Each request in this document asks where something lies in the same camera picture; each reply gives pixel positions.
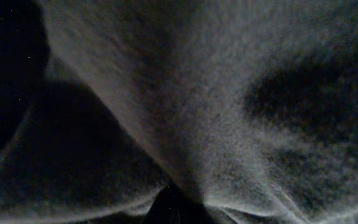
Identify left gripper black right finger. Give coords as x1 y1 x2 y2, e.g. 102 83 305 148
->
177 194 216 224

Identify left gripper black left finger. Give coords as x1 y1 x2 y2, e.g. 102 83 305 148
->
142 184 179 224

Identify dark teal t-shirt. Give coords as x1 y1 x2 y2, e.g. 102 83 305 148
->
0 0 358 223

